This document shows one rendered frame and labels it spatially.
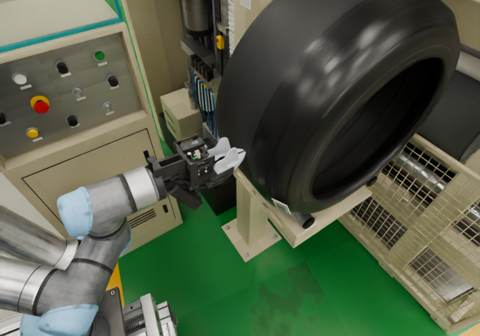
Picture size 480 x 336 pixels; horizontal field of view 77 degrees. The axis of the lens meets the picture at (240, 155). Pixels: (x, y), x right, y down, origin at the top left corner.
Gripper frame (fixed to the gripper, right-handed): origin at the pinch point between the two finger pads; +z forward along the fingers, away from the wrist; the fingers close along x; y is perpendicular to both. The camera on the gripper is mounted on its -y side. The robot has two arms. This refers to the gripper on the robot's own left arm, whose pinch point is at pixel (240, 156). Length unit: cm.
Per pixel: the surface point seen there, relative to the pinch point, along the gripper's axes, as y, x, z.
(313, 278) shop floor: -115, -9, 56
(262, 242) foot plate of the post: -115, 24, 44
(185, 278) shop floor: -121, 31, -4
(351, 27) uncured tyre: 28.1, -5.7, 16.2
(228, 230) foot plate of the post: -116, 42, 31
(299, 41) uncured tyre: 24.1, 0.1, 10.6
